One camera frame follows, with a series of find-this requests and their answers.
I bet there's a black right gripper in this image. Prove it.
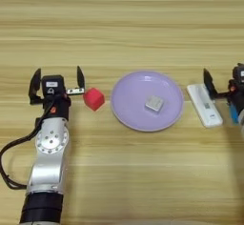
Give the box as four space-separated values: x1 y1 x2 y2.
203 68 244 115

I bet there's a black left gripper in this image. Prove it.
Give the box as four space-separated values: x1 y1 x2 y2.
28 65 86 122

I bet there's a white rectangular remote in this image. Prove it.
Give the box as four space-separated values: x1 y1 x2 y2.
186 83 224 129

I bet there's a red cube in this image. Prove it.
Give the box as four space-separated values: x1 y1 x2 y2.
82 87 106 112

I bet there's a silver square block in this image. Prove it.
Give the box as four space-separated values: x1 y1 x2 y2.
145 94 165 113

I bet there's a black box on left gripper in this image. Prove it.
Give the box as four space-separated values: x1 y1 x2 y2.
41 74 67 97

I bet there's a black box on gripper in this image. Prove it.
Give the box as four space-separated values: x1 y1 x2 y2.
233 62 244 82
41 74 67 97

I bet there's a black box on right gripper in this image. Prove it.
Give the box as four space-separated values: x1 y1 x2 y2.
233 62 244 82

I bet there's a purple round plate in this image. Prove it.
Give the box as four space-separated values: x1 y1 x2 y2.
110 71 185 133

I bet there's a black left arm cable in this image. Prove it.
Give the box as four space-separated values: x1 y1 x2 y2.
0 106 55 191

